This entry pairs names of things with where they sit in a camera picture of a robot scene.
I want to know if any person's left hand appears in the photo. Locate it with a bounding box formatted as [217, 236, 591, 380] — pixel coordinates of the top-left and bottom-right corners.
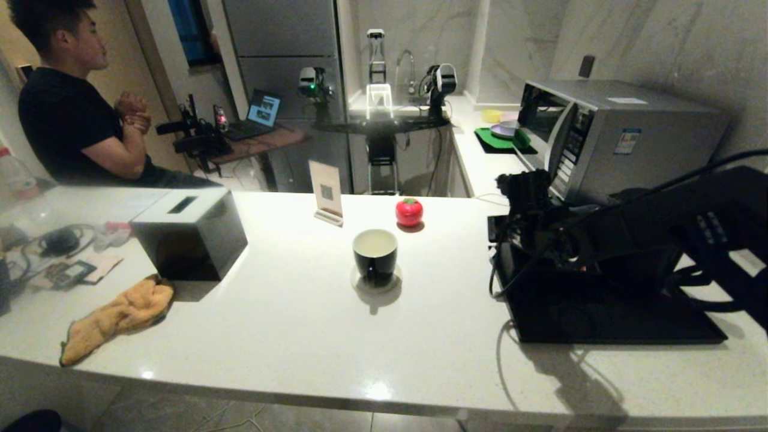
[115, 90, 149, 118]

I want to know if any red tomato shaped timer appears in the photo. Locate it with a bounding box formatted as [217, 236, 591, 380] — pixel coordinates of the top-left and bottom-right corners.
[395, 197, 425, 229]

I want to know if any stainless steel refrigerator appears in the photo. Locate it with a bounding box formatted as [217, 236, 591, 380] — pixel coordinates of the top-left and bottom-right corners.
[207, 0, 353, 194]

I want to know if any person in black shirt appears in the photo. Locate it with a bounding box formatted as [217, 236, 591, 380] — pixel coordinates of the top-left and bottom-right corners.
[9, 0, 223, 188]

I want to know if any black mouse cable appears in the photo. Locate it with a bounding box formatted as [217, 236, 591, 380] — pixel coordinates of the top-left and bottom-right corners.
[19, 223, 100, 259]

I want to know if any open laptop blue screen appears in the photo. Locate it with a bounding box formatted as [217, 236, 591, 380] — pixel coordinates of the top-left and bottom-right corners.
[228, 89, 283, 142]

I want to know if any brown wooden desk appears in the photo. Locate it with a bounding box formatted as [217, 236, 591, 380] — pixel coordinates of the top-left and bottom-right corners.
[207, 125, 308, 167]

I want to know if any orange terry cloth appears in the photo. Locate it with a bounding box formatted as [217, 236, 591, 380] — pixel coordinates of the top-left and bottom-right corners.
[59, 274, 176, 368]

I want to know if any chrome kitchen faucet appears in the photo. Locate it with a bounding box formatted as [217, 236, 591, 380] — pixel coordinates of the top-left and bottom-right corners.
[395, 50, 419, 95]

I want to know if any person's right hand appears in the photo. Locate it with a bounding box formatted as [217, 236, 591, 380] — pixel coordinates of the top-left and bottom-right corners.
[123, 111, 152, 136]

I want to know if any QR code sign card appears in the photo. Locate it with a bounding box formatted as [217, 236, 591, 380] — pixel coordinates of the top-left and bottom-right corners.
[308, 160, 345, 228]

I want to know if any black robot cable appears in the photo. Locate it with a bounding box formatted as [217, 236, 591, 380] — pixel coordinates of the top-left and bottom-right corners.
[489, 149, 768, 313]

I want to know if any silver microwave oven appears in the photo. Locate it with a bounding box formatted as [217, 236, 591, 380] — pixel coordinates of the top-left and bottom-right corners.
[517, 80, 730, 208]

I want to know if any black electric kettle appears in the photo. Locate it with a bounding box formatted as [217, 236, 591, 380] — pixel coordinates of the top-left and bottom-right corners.
[591, 189, 721, 298]

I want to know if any black robot torso column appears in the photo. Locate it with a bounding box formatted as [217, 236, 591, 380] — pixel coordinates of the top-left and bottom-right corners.
[366, 133, 400, 196]

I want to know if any black mug white inside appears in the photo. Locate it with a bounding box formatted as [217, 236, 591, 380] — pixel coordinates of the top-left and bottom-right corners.
[352, 229, 399, 287]

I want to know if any clear plastic bottle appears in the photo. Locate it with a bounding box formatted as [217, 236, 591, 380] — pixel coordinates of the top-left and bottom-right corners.
[0, 147, 40, 202]

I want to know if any teal card packet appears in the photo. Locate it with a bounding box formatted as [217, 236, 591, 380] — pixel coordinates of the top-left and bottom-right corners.
[47, 260, 97, 290]

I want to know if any black serving tray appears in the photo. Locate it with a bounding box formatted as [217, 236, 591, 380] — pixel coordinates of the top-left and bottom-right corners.
[488, 241, 728, 346]

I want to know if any black rounded object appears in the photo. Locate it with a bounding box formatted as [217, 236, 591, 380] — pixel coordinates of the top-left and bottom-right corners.
[0, 409, 63, 432]

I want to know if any printed white paper sheet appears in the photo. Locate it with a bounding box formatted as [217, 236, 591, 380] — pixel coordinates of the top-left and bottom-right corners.
[102, 188, 173, 224]

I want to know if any pink paper envelope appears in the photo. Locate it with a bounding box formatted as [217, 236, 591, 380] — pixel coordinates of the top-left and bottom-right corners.
[29, 252, 125, 290]

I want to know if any black glossy tissue box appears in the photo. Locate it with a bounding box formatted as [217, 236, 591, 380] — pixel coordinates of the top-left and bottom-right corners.
[130, 187, 249, 283]

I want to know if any black compartment organizer box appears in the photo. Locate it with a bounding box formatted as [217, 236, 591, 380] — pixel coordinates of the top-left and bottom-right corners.
[491, 228, 598, 289]

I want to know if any glowing white frame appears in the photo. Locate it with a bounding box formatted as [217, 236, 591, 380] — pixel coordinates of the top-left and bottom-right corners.
[365, 83, 395, 121]

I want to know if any green mat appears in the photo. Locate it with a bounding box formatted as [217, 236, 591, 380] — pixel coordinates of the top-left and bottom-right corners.
[476, 126, 534, 151]

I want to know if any black round platform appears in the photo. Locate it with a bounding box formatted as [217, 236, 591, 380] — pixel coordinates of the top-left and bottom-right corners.
[311, 115, 451, 135]

